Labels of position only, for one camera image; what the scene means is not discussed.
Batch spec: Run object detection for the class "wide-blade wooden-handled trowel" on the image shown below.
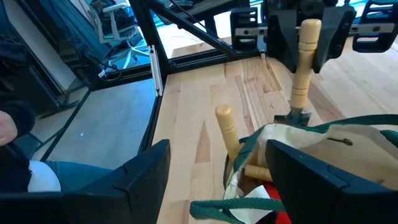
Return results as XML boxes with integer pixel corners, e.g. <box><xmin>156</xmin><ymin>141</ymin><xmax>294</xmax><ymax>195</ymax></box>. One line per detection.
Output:
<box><xmin>273</xmin><ymin>18</ymin><xmax>323</xmax><ymax>127</ymax></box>

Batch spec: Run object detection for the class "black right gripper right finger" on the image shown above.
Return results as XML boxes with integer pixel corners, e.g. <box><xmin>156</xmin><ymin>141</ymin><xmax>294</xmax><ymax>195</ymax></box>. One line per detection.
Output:
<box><xmin>266</xmin><ymin>139</ymin><xmax>398</xmax><ymax>224</ymax></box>

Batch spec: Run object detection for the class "cream green-trimmed gardening bag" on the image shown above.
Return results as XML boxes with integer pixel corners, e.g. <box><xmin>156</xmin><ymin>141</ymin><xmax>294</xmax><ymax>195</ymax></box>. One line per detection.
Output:
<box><xmin>189</xmin><ymin>114</ymin><xmax>398</xmax><ymax>224</ymax></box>

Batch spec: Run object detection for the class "red and black garden glove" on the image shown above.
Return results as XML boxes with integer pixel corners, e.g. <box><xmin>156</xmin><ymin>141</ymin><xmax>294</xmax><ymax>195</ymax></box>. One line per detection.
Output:
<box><xmin>229</xmin><ymin>182</ymin><xmax>292</xmax><ymax>224</ymax></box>

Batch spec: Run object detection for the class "black aluminium table frame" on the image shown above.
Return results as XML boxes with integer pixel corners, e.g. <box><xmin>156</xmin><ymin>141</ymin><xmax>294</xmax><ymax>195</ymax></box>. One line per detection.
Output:
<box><xmin>40</xmin><ymin>0</ymin><xmax>265</xmax><ymax>162</ymax></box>

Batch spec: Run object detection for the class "person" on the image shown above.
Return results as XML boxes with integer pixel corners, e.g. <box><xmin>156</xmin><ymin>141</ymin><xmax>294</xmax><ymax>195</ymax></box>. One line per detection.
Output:
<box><xmin>0</xmin><ymin>34</ymin><xmax>113</xmax><ymax>193</ymax></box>

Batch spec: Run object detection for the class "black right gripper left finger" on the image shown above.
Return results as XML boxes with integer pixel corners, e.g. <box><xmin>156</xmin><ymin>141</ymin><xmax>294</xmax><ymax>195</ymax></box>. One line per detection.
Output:
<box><xmin>0</xmin><ymin>139</ymin><xmax>171</xmax><ymax>224</ymax></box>

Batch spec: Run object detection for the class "white frame bracket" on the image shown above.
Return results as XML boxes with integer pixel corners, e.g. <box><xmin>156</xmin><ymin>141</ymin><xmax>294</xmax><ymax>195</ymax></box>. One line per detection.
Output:
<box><xmin>148</xmin><ymin>45</ymin><xmax>164</xmax><ymax>97</ymax></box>

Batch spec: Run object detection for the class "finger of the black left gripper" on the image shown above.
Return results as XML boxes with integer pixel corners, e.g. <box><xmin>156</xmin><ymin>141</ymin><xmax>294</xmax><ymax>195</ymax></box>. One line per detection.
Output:
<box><xmin>312</xmin><ymin>6</ymin><xmax>357</xmax><ymax>74</ymax></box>
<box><xmin>267</xmin><ymin>11</ymin><xmax>301</xmax><ymax>74</ymax></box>

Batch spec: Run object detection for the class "white office chair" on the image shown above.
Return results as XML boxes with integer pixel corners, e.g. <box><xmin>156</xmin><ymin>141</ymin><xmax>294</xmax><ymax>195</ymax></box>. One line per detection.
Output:
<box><xmin>90</xmin><ymin>1</ymin><xmax>150</xmax><ymax>70</ymax></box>

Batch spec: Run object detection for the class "wooden-handled metal hand rake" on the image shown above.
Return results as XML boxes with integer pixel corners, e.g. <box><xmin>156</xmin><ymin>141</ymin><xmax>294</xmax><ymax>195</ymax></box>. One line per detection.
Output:
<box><xmin>243</xmin><ymin>164</ymin><xmax>274</xmax><ymax>183</ymax></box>

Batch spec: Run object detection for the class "narrow-blade wooden-handled trowel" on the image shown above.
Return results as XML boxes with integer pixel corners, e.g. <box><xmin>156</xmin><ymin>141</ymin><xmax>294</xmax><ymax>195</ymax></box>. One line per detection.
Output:
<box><xmin>215</xmin><ymin>105</ymin><xmax>241</xmax><ymax>162</ymax></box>

